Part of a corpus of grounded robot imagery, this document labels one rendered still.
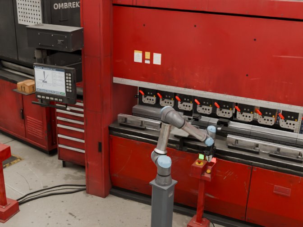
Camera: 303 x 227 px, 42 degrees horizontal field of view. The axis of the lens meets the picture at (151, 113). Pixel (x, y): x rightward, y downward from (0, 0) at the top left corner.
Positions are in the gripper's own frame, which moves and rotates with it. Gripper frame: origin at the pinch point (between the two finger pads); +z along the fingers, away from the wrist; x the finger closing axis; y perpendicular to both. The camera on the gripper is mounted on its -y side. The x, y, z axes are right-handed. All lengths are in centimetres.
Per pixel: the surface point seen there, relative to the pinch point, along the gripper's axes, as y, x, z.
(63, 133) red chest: 30, 202, 35
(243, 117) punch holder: 38, -19, -33
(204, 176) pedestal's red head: -6.2, 0.8, 13.2
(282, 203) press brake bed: 25, -68, 42
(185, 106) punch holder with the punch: 33, 40, -34
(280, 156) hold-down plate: 34, -58, -3
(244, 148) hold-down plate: 31.6, -24.0, -3.5
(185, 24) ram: 40, 45, -116
